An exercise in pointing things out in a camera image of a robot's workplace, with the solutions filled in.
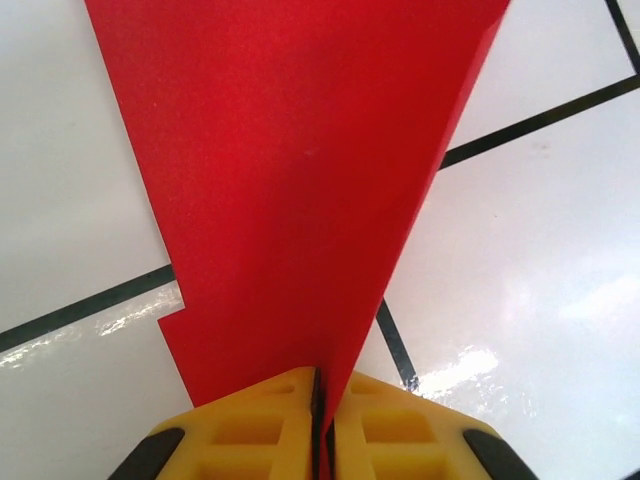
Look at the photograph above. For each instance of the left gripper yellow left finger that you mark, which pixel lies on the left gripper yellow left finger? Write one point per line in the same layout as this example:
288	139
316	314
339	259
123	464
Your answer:
240	430

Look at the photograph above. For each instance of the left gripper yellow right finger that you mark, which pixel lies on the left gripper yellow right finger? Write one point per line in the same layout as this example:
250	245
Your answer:
400	430

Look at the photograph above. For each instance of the red cloth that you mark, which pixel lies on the red cloth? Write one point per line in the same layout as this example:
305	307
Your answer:
290	175

